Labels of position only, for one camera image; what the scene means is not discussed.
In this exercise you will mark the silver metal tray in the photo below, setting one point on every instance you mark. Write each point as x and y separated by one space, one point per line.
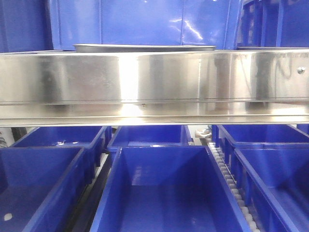
118 48

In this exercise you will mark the blue rear centre bin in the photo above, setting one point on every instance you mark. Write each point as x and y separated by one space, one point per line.
151 135

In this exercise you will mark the blue bin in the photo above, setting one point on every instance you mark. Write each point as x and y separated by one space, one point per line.
94 139
39 187
271 136
167 189
151 135
274 184

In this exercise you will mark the white sneaker shoe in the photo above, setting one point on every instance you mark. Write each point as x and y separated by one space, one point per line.
203 133

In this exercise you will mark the blue rear left bin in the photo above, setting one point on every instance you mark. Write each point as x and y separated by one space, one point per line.
94 139

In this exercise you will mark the blue lower centre bin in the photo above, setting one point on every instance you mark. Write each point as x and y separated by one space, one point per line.
167 189

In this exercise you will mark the blue rear right bin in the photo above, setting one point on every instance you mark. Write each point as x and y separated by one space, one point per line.
271 136

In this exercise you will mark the large blue upper crate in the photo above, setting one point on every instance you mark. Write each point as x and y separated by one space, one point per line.
146 22

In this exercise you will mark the blue lower right bin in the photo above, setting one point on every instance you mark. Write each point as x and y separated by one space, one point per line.
274 184

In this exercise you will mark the blue lower left bin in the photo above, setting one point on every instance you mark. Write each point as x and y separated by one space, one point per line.
39 187

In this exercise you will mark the blue upper right crate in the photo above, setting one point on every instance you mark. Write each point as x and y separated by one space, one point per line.
274 23

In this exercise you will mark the stainless steel shelf front rail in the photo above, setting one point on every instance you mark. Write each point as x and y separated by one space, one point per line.
55 88

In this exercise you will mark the white roller track rail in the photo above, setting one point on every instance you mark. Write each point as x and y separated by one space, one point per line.
218 155

